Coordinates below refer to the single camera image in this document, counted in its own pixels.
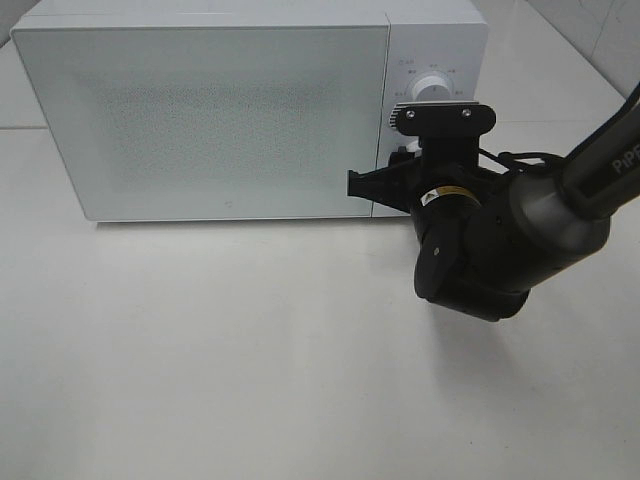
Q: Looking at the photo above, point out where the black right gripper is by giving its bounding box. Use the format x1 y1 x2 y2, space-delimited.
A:
347 137 501 240

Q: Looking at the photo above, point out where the white timer knob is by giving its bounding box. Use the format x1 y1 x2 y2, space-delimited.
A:
398 140 421 154

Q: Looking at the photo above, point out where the white microwave door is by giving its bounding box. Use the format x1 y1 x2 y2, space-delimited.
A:
14 27 387 221

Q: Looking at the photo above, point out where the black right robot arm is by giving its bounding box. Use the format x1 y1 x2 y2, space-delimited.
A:
347 93 639 322

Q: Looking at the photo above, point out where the white upper power knob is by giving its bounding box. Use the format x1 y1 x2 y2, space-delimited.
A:
409 72 453 102

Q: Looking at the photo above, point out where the white microwave oven body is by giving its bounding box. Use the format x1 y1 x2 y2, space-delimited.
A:
11 1 489 217

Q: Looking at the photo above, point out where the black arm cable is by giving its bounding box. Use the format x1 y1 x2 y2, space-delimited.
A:
477 144 566 176

